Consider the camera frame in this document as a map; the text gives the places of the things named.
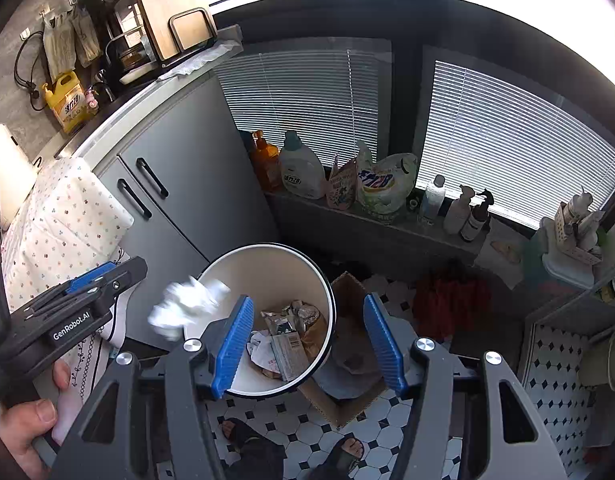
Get white tissue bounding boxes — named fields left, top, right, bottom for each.
left=148, top=276, right=230, bottom=342

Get blue white cardboard box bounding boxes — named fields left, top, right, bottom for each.
left=272, top=332, right=309, bottom=382

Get white round trash bin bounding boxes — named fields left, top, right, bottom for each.
left=184, top=243, right=337, bottom=399

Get person's left hand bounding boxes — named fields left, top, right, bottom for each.
left=0, top=358, right=74, bottom=480

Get brown cardboard box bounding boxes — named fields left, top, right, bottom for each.
left=299, top=272, right=385, bottom=428

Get polka dot tablecloth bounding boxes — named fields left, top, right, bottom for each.
left=0, top=156, right=135, bottom=311

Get cream electric kettle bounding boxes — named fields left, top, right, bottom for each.
left=0, top=124, right=38, bottom=230

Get white pump bottle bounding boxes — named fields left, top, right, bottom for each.
left=443, top=185, right=475, bottom=235

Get dark brown pump bottle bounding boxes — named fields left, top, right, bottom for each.
left=459, top=190, right=494, bottom=242

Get white laundry detergent bottle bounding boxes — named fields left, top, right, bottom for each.
left=280, top=130, right=326, bottom=200

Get clear plastic water bottle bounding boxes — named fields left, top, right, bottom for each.
left=420, top=174, right=445, bottom=224

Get orange pump bottle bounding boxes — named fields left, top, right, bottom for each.
left=252, top=130, right=283, bottom=191

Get green white detergent refill bag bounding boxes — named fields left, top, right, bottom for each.
left=355, top=140, right=418, bottom=224

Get yellow dish detergent bottle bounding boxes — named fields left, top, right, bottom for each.
left=41, top=72, right=91, bottom=138

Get black dish rack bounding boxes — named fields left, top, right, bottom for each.
left=76, top=0, right=154, bottom=93

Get hanging cloth bags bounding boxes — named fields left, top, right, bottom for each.
left=42, top=6, right=102, bottom=84

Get wooden cutting board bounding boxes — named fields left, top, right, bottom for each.
left=137, top=0, right=218, bottom=64

